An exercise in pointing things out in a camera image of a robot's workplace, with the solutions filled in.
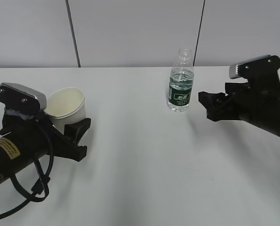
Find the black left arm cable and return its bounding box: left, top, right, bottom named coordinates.
left=0, top=122, right=55, bottom=223

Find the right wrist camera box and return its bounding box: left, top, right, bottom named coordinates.
left=229, top=55, right=280, bottom=91

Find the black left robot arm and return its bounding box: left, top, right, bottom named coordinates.
left=0, top=111, right=91, bottom=184

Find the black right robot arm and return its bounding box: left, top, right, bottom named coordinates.
left=198, top=82, right=280, bottom=137

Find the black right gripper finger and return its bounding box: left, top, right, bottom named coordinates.
left=198, top=91, right=226, bottom=108

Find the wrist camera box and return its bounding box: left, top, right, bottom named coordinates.
left=0, top=82, right=47, bottom=115
left=229, top=55, right=280, bottom=91

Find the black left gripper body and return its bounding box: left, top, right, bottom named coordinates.
left=0, top=111, right=87, bottom=162

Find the clear green-label water bottle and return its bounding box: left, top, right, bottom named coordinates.
left=167, top=48, right=194, bottom=113

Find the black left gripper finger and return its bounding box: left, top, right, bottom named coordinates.
left=64, top=118, right=91, bottom=145

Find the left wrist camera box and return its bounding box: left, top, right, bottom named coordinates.
left=0, top=82, right=47, bottom=115

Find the white paper cup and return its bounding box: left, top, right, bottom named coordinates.
left=45, top=87, right=86, bottom=134

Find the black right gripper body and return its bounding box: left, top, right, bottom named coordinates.
left=206, top=82, right=272, bottom=121

